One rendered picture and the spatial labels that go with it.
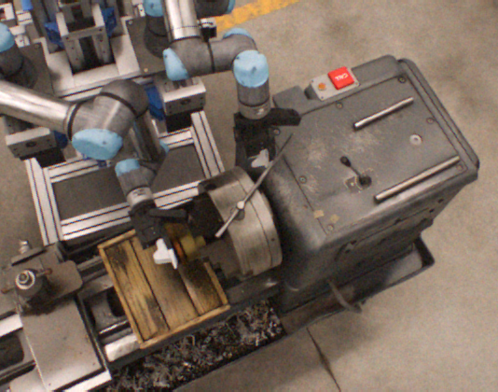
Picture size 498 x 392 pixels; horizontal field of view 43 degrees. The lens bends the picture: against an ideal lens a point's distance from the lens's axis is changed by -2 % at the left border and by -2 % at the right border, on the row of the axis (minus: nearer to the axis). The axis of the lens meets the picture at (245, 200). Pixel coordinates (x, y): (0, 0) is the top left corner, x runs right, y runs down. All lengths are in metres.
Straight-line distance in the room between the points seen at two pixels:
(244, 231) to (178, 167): 1.23
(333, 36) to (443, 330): 1.65
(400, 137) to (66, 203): 1.60
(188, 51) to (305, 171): 0.50
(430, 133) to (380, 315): 1.29
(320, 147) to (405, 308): 1.40
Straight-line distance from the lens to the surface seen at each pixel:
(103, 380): 1.95
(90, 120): 1.64
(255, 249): 1.73
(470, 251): 3.21
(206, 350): 2.27
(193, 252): 1.81
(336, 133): 1.82
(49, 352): 1.95
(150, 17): 1.92
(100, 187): 2.90
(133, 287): 2.03
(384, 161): 1.81
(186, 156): 2.92
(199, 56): 1.49
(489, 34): 3.87
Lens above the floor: 2.84
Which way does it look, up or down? 68 degrees down
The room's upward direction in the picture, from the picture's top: 7 degrees clockwise
